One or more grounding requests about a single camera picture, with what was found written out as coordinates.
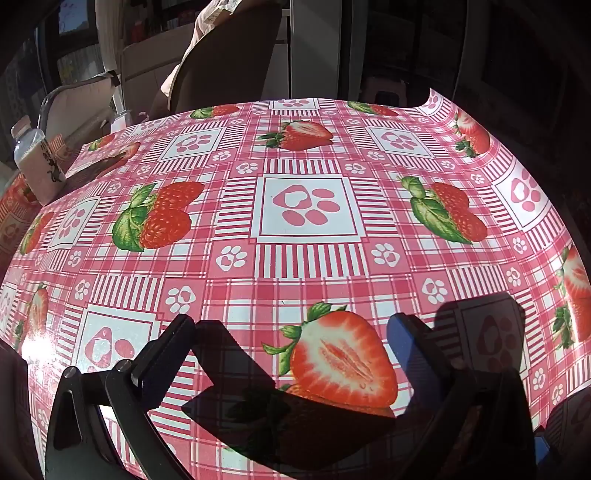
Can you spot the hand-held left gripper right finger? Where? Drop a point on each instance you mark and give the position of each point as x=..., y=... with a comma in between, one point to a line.
x=411, y=350

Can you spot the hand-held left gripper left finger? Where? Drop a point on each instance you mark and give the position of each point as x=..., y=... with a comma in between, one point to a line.
x=171, y=341

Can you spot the strawberry print pink tablecloth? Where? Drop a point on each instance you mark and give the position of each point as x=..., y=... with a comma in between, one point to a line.
x=304, y=277

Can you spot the white plastic drink bottle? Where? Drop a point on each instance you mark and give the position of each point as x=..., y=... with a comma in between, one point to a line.
x=34, y=161

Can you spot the plastic stool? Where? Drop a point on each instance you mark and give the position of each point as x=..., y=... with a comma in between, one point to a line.
x=383, y=90

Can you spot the brown wooden chair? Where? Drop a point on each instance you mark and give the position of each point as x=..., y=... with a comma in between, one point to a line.
x=231, y=60

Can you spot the pink cushion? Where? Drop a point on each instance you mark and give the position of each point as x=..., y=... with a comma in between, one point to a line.
x=203, y=23

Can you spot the white cabinet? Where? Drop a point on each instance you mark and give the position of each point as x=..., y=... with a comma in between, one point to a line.
x=309, y=46

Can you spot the metal frame chair beige cushion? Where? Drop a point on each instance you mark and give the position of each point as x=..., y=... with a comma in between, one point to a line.
x=78, y=101

